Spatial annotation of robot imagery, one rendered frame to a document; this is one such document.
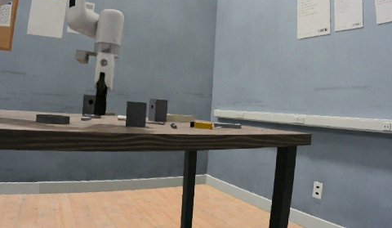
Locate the grey round shallow dish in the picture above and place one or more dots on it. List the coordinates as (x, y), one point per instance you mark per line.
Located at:
(52, 118)

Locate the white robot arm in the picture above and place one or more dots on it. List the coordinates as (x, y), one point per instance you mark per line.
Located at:
(109, 25)

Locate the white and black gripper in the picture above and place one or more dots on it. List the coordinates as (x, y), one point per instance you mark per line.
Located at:
(104, 76)

